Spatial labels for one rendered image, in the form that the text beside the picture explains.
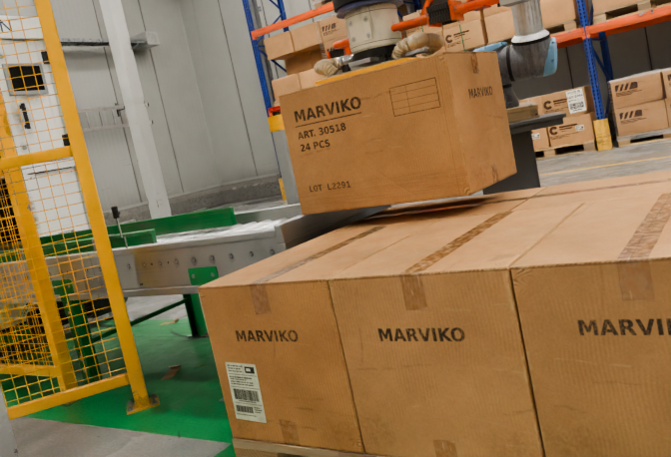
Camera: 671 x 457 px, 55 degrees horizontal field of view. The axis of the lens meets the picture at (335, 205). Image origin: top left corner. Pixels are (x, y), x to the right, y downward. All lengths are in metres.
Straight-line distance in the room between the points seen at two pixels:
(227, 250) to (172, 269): 0.29
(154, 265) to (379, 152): 0.99
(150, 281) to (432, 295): 1.46
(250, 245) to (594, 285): 1.24
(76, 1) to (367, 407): 12.22
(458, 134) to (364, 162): 0.32
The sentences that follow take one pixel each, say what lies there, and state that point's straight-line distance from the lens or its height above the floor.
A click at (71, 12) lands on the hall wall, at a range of 13.11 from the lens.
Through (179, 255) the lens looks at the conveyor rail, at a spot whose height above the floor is 0.54.
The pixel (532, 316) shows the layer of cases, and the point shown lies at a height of 0.45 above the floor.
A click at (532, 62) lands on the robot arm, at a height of 0.97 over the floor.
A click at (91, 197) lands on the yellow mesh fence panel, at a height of 0.81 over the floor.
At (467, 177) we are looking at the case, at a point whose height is 0.65.
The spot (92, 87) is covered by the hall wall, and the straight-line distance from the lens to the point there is 12.87.
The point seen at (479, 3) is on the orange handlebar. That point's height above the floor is 1.12.
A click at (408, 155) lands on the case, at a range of 1.89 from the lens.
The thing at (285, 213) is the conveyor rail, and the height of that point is 0.57.
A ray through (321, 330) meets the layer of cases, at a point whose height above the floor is 0.43.
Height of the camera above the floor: 0.82
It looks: 5 degrees down
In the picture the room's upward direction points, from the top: 12 degrees counter-clockwise
